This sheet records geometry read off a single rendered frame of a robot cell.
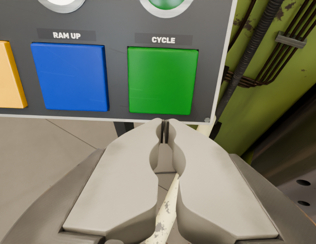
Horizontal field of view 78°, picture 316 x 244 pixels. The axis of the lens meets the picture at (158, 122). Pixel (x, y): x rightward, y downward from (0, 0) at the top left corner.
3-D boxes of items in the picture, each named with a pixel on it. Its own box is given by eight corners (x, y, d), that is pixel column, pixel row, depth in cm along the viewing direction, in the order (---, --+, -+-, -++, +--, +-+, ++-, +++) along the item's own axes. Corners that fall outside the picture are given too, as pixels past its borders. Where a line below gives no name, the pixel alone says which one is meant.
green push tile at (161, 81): (190, 115, 24) (199, 51, 20) (128, 113, 24) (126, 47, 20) (189, 109, 25) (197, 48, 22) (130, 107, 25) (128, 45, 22)
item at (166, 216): (161, 254, 48) (162, 256, 44) (142, 243, 49) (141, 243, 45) (215, 120, 69) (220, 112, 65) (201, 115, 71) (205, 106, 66)
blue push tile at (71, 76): (107, 112, 23) (102, 46, 20) (45, 109, 24) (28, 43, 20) (111, 106, 25) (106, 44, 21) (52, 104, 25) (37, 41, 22)
